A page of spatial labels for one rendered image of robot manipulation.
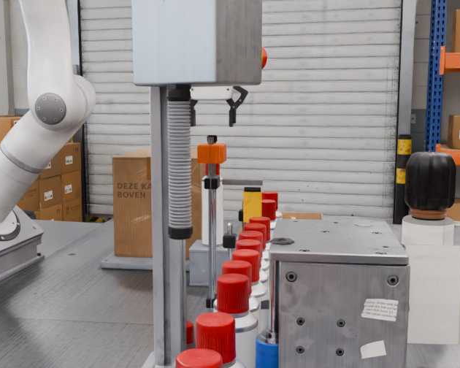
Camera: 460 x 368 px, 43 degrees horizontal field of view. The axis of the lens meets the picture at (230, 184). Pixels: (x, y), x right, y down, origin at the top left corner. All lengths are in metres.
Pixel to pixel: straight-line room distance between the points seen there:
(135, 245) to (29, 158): 0.36
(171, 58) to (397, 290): 0.47
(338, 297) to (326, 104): 4.85
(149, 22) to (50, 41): 0.59
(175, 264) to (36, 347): 0.33
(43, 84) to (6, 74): 5.11
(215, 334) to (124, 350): 0.62
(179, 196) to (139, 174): 0.77
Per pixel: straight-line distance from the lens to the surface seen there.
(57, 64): 1.41
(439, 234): 1.03
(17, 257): 1.62
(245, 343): 0.61
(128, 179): 1.57
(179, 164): 0.79
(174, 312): 0.97
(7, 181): 1.52
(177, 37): 0.82
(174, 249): 0.94
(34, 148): 1.48
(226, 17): 0.78
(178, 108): 0.79
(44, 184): 5.05
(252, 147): 5.45
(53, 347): 1.13
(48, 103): 1.38
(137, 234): 1.59
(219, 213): 1.40
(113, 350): 1.09
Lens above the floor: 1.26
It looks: 8 degrees down
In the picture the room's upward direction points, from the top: straight up
